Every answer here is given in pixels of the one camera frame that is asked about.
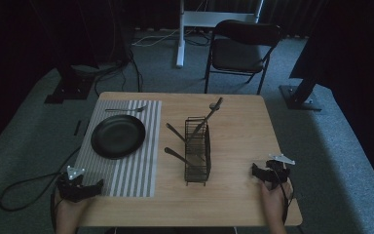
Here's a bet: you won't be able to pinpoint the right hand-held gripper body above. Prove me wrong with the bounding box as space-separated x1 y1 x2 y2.
260 153 296 191

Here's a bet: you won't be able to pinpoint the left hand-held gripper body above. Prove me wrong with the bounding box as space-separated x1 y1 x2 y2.
56 165 94 204

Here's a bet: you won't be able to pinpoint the person's left hand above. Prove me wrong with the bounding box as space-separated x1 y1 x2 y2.
55 191 95 226

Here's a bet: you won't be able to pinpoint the person's right hand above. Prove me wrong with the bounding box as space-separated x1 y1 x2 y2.
260 177 295 226

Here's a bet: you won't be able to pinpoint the grey striped placemat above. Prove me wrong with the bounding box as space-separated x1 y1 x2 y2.
73 98 163 199

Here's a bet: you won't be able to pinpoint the black round plate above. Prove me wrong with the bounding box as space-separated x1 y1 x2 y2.
90 114 147 161

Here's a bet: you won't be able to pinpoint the black stand base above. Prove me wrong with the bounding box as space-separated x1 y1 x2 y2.
44 62 95 105
279 76 323 113

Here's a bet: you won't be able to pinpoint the silver fork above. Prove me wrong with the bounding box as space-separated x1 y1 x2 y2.
104 103 149 114

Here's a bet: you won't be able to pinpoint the black folding chair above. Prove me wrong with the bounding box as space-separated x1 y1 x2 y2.
203 19 283 97

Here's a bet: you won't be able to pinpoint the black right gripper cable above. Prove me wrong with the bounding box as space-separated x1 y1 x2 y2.
280 179 296 226

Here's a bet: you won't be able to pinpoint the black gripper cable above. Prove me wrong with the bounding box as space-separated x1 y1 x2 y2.
0 145 83 213
280 179 296 226

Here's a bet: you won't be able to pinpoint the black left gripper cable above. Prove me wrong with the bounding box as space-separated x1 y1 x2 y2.
0 145 83 213

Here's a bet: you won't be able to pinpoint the black wire cutlery basket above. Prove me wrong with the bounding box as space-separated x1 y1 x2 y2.
183 115 212 187

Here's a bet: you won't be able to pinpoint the long black-handled utensil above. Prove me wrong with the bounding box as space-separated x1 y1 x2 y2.
188 97 224 144

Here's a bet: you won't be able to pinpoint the black floor cables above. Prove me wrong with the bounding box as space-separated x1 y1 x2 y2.
93 48 144 98

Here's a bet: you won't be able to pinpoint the white desk frame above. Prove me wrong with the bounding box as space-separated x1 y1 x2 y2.
175 0 265 69

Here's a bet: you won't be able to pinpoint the white floor cable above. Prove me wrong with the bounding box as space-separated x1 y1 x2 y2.
131 28 180 48

